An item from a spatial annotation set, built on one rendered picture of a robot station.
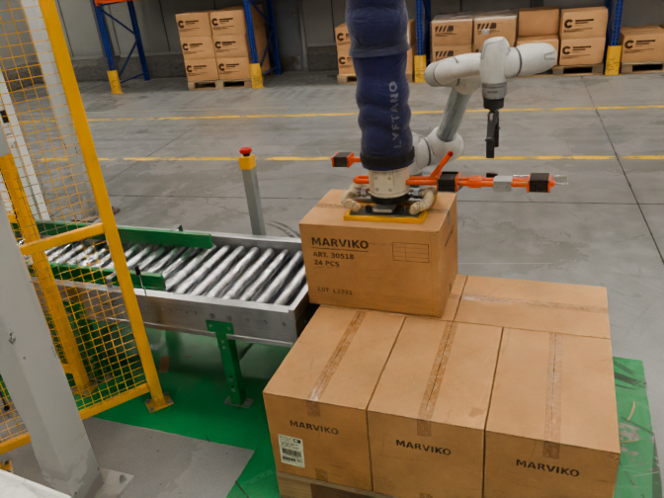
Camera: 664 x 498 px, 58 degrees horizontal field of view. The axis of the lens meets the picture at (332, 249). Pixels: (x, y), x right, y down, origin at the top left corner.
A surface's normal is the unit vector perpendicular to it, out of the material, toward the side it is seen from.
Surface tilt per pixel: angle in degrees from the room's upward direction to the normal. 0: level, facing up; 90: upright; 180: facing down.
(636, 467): 0
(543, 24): 90
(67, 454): 90
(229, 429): 0
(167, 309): 90
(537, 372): 0
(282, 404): 90
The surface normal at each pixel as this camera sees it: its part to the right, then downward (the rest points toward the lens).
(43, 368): 0.94, 0.07
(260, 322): -0.33, 0.45
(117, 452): -0.09, -0.89
